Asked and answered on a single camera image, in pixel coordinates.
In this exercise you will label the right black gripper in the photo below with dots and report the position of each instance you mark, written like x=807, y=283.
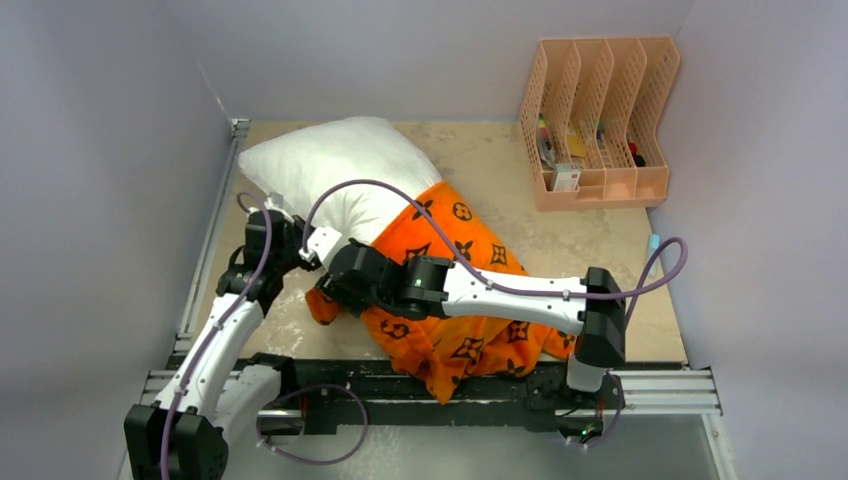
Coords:
x=344, y=298

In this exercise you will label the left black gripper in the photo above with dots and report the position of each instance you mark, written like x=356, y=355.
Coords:
x=297, y=226

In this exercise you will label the white pillow insert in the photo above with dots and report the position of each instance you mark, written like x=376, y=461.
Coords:
x=300, y=166

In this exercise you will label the orange patterned pillowcase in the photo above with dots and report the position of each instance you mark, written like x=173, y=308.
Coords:
x=440, y=352

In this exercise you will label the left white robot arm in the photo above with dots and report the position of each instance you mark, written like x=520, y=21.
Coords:
x=185, y=432

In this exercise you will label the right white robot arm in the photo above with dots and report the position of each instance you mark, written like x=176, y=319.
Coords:
x=596, y=320

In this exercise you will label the small white red box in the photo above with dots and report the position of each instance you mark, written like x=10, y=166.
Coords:
x=565, y=177

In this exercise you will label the pink mesh file organizer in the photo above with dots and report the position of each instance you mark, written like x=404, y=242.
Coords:
x=598, y=102

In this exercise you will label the light blue small tube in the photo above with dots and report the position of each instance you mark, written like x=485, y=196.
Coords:
x=653, y=243

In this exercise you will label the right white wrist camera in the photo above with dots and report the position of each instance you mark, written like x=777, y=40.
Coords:
x=322, y=244

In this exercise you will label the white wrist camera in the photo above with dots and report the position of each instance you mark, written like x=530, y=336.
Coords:
x=276, y=202
x=322, y=244

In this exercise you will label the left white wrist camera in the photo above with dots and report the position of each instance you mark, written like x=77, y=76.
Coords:
x=276, y=202

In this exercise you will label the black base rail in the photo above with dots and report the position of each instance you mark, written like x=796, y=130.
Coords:
x=320, y=396

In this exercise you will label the aluminium frame rail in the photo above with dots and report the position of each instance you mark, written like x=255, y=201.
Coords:
x=664, y=386

